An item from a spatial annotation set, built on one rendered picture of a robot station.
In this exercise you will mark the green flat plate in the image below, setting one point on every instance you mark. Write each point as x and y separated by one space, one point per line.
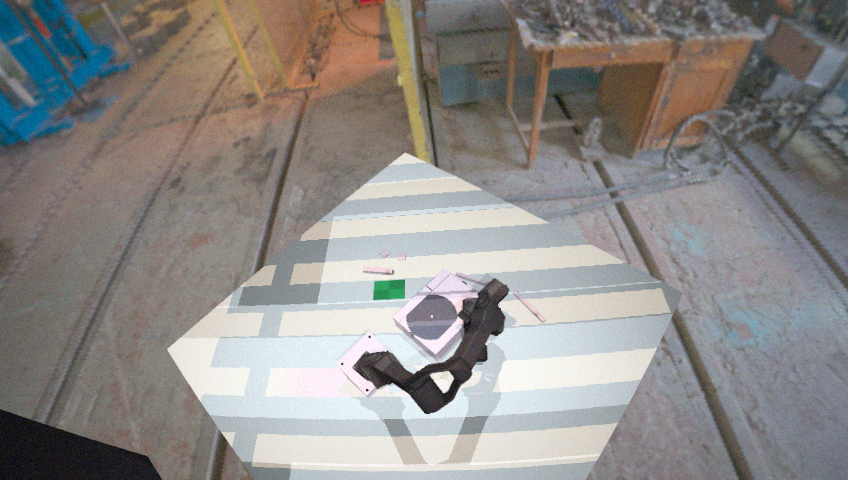
388 290

